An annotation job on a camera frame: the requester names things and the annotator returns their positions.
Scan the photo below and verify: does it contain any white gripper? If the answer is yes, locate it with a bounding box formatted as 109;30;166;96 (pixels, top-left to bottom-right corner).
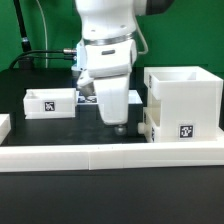
77;40;137;136

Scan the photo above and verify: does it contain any white front drawer box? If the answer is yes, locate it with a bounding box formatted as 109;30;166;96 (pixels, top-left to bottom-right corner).
138;109;156;143

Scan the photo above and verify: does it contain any white drawer box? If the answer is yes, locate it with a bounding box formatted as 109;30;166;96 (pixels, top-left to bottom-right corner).
23;88;77;119
138;109;156;143

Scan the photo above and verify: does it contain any white drawer cabinet frame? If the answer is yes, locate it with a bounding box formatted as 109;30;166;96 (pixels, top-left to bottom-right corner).
143;66;223;143

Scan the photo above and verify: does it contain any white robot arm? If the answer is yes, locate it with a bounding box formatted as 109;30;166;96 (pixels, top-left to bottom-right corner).
72;0;174;135

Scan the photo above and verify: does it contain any white rear drawer box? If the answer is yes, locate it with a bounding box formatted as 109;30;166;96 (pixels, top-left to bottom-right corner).
23;88;77;119

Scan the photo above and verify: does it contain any white fiducial marker sheet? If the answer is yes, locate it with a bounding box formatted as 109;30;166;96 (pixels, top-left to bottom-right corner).
76;90;142;105

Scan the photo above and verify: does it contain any white U-shaped border fence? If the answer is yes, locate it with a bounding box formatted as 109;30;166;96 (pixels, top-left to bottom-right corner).
0;114;224;172

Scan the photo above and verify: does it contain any black pole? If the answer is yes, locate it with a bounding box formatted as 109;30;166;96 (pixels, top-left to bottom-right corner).
13;0;31;52

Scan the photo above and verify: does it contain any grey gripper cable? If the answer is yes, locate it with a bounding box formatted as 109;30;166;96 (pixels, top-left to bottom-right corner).
135;24;149;56

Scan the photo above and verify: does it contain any black cable with connector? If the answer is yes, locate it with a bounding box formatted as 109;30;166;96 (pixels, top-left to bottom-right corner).
8;48;78;70

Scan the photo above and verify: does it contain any white thin cable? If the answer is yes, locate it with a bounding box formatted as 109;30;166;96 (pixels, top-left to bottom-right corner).
35;0;49;50

